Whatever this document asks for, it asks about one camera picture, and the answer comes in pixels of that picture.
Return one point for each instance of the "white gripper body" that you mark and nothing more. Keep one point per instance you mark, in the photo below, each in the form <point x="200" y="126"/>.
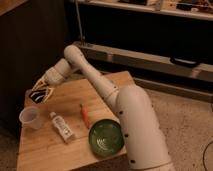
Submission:
<point x="58" y="73"/>

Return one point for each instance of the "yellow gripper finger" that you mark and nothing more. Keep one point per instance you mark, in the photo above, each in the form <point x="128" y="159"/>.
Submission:
<point x="39" y="84"/>
<point x="49" y="92"/>

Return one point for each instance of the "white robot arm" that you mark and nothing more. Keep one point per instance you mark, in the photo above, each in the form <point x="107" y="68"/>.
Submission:
<point x="144" y="140"/>

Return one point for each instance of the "translucent plastic cup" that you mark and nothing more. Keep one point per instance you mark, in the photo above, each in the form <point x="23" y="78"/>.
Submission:
<point x="30" y="117"/>

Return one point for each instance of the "green ceramic plate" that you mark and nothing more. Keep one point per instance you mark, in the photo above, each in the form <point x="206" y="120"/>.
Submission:
<point x="105" y="138"/>

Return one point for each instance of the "orange carrot toy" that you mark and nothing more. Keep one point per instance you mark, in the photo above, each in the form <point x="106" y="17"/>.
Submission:
<point x="85" y="116"/>

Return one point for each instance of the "dark wooden cabinet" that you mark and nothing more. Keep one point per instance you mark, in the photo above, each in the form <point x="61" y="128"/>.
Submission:
<point x="32" y="38"/>

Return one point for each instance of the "white tube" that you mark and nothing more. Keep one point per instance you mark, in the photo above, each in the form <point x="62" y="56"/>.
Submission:
<point x="62" y="127"/>

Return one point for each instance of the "wooden table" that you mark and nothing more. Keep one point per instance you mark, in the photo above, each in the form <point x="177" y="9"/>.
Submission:
<point x="80" y="130"/>

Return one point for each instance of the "metal pole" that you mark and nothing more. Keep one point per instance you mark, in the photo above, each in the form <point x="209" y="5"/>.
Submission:
<point x="82" y="38"/>

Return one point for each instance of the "long metal case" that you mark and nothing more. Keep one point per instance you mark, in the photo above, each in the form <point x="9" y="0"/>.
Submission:
<point x="141" y="60"/>

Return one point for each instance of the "upper shelf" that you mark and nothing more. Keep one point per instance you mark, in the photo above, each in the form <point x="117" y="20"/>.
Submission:
<point x="148" y="9"/>

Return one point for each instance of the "black case handle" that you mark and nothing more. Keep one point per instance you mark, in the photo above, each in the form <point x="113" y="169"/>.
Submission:
<point x="189" y="64"/>

